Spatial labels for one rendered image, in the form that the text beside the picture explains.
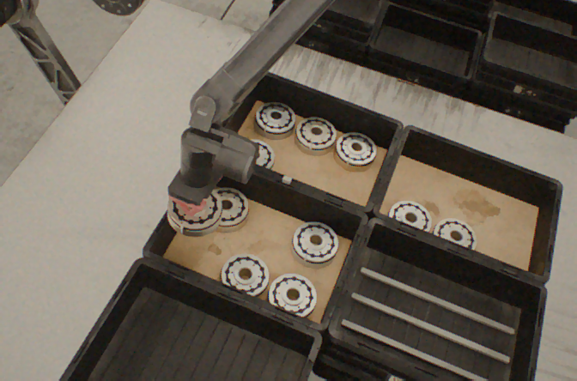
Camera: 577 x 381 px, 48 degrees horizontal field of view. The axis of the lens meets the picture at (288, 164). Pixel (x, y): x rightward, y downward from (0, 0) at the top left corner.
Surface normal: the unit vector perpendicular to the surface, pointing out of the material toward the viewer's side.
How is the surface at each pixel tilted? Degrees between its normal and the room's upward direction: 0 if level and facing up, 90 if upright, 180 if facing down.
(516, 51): 0
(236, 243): 0
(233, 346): 0
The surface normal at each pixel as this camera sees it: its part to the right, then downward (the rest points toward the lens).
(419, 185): 0.12, -0.60
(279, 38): -0.12, 0.16
